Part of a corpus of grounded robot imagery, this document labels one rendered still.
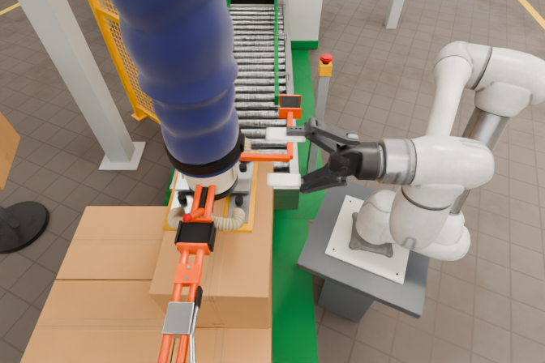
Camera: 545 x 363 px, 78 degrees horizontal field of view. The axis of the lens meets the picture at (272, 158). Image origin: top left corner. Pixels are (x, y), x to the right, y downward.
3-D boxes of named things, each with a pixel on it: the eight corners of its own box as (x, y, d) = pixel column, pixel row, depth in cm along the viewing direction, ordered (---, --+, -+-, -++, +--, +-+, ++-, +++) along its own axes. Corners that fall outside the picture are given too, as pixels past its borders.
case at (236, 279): (199, 205, 181) (184, 156, 150) (273, 207, 180) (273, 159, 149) (174, 326, 142) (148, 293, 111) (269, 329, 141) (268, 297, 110)
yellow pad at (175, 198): (184, 151, 130) (181, 143, 126) (209, 152, 130) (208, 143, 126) (162, 231, 108) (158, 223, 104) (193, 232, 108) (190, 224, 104)
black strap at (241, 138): (176, 119, 109) (173, 110, 106) (247, 121, 109) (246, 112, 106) (159, 174, 95) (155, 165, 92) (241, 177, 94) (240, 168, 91)
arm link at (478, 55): (440, 45, 96) (492, 57, 92) (445, 28, 109) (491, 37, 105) (424, 87, 105) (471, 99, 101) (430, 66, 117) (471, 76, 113)
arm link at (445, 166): (423, 157, 58) (404, 210, 66) (515, 160, 57) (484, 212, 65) (405, 124, 66) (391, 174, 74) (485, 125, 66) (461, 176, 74)
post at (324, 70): (306, 169, 266) (319, 59, 190) (314, 169, 266) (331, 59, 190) (306, 176, 262) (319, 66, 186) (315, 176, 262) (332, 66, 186)
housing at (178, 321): (171, 307, 83) (167, 301, 80) (199, 308, 83) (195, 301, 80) (165, 338, 79) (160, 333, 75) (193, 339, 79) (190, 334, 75)
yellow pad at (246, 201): (233, 153, 130) (231, 144, 126) (259, 154, 130) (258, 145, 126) (221, 232, 108) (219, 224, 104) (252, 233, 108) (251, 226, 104)
